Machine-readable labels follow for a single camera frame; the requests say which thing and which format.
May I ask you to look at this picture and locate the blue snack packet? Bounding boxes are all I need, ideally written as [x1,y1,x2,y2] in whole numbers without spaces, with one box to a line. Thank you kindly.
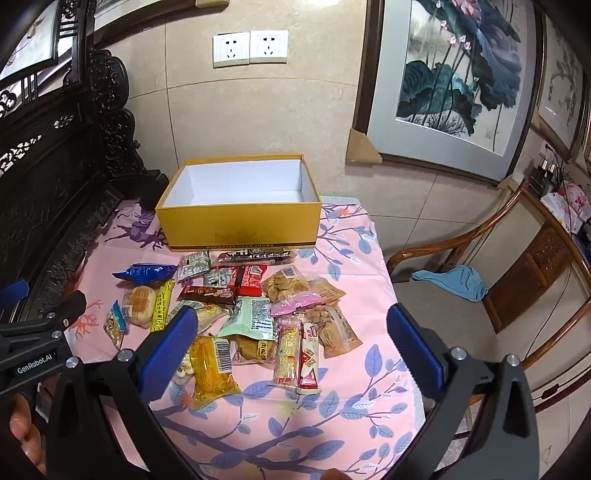
[112,263,178,284]

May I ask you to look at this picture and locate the pink snack packet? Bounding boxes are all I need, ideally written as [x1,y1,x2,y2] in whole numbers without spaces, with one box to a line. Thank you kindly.
[270,293,324,317]

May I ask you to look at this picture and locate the green and white pouch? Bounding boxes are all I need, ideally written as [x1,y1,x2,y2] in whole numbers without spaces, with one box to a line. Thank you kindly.
[217,296,277,342]

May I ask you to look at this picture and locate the small white candy pack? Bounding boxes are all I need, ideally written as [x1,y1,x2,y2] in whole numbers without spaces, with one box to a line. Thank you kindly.
[173,353,195,384]

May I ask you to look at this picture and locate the brown bread packet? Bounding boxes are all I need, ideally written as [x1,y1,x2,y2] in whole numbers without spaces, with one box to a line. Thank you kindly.
[228,335,278,365]

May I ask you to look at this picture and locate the dark carved wooden furniture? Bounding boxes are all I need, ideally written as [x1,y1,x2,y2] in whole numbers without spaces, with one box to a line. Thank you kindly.
[0,0,169,324]

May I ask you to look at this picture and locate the long dark chocolate packet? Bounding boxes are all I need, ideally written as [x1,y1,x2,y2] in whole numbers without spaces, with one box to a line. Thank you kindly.
[217,247,297,266]

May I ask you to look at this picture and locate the tan paper snack packet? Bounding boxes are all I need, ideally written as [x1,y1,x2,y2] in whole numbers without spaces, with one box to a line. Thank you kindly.
[307,277,347,308]

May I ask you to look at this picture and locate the flat yellow snack packet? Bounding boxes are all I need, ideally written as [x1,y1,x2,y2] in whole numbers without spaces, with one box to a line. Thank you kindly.
[166,300,232,333]

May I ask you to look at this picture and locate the clear brown biscuit bag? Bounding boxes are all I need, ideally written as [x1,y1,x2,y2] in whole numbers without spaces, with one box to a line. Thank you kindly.
[305,302,364,360]

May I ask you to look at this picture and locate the cream long snack bar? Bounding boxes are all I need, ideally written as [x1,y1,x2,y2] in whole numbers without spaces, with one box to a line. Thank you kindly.
[271,316,303,388]

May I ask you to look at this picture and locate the wooden armchair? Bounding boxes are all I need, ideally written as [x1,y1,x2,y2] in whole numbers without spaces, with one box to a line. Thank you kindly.
[387,180,591,444]

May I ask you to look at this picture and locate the red and white wafer bar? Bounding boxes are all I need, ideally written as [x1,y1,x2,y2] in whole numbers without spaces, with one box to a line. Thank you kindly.
[295,320,321,395]

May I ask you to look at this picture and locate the small cartoon candy packet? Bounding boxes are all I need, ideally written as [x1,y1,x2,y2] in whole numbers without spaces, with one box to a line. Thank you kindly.
[103,301,127,349]

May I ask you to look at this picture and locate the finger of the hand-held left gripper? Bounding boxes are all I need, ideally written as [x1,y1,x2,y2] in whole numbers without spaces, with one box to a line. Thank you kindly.
[0,279,31,322]
[0,291,88,352]

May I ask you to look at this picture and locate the blue cloth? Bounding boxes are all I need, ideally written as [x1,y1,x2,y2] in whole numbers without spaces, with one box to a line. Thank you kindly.
[411,264,489,303]

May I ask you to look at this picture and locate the round bun in clear wrapper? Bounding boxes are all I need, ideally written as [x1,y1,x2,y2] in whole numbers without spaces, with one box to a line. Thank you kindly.
[122,285,158,328]

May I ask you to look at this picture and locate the long yellow snack bar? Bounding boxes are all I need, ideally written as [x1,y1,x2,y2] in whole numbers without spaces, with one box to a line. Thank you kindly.
[149,278,177,333]

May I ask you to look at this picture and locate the white clear candy packet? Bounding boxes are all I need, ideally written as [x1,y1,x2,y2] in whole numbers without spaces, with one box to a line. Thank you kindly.
[203,268,236,289]

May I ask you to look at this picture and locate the red snack packet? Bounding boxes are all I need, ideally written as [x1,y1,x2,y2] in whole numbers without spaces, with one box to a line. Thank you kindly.
[228,264,269,296]

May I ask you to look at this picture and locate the white wall socket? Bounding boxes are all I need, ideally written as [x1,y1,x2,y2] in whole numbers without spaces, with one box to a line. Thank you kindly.
[249,30,289,64]
[212,31,251,68]

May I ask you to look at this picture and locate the person's left hand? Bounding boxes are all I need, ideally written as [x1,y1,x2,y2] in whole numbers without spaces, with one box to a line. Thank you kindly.
[10,395,48,475]

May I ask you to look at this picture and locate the cardboard corner protector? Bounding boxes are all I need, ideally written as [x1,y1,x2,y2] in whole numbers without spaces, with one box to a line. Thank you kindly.
[346,127,383,164]

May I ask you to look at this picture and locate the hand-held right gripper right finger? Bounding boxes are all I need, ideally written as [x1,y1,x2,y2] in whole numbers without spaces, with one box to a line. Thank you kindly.
[387,302,541,480]

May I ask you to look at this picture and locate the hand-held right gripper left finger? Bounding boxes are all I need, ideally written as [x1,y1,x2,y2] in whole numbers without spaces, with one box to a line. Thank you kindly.
[46,305,199,480]

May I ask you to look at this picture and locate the brown chocolate wafer bar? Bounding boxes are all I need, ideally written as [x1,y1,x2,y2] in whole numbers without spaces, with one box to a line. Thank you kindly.
[178,285,238,305]

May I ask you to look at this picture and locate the framed lotus painting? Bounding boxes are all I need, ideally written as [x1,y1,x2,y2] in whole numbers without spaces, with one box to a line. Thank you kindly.
[352,0,546,185]

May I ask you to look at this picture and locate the framed branch painting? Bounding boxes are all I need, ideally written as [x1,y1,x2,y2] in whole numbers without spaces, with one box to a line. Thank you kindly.
[531,11,589,162]

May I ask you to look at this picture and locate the white floral cloth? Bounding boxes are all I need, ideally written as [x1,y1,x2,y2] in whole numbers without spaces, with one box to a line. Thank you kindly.
[540,182,591,232]

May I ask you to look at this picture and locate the yellow cardboard box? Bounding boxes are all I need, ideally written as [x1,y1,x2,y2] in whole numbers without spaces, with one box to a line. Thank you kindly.
[154,154,322,253]

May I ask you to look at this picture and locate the yellow corn snack packet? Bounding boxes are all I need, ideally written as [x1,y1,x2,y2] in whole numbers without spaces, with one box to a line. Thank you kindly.
[187,335,243,411]

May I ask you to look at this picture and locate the white framed panel picture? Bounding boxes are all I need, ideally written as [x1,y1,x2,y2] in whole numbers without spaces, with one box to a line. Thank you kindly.
[0,0,63,81]

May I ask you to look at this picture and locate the white packet with green edge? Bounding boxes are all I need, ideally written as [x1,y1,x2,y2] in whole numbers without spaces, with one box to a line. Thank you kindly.
[178,251,212,282]

